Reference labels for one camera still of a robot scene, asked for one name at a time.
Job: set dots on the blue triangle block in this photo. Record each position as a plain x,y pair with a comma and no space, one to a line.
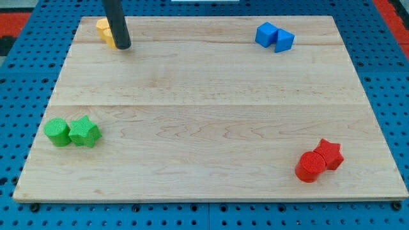
284,41

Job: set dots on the yellow block behind heart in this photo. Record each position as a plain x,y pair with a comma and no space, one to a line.
101,26

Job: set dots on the wooden board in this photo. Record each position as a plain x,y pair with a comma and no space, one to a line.
197,111

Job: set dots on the blue cube block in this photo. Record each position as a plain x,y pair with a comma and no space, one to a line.
266,34

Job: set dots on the red cylinder block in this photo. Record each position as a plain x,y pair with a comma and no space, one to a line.
310,166

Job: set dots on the green star block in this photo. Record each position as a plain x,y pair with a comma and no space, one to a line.
84,132

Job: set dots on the red star block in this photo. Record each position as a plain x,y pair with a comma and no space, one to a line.
331,153

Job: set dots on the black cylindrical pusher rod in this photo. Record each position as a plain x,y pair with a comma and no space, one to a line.
116,19

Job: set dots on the green cylinder block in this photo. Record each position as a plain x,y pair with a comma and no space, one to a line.
57,131

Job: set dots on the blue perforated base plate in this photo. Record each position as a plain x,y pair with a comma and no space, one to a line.
30,71

